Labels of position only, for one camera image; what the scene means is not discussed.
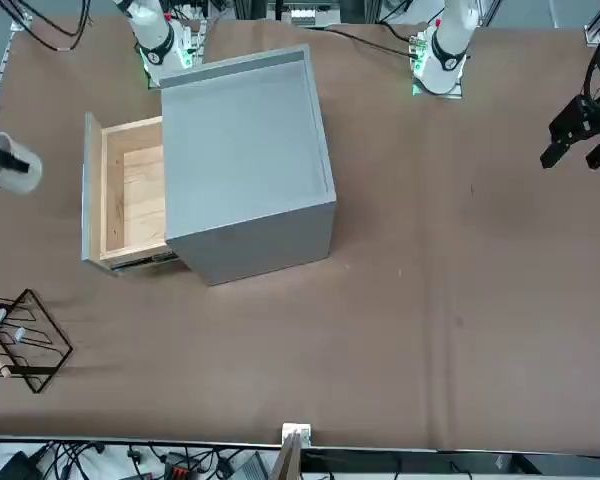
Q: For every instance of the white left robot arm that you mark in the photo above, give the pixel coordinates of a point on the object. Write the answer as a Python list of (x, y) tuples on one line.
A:
[(450, 45)]

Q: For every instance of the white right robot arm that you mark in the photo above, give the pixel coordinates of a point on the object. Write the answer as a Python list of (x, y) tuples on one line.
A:
[(155, 40)]

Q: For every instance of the gray steel drawer cabinet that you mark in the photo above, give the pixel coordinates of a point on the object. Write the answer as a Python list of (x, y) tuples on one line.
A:
[(240, 150)]

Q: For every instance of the large black power brick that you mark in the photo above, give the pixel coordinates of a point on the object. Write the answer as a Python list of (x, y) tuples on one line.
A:
[(15, 467)]

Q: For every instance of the red and black device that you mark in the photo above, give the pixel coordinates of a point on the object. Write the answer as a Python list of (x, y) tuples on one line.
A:
[(177, 471)]

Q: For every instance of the dark ribbed power adapter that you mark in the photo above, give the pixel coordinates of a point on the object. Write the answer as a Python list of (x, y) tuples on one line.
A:
[(252, 467)]

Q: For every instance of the small white socket box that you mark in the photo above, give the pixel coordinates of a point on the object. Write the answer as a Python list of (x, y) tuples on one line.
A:
[(300, 431)]

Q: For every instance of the slotted aluminium edge rail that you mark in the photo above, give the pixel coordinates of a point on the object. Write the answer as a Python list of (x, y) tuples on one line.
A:
[(0, 70)]

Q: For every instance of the aluminium profile bracket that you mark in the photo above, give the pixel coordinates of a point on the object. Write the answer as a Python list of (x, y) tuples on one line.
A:
[(594, 32)]

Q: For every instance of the aluminium profile post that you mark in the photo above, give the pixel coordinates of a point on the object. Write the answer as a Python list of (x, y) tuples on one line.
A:
[(285, 465)]

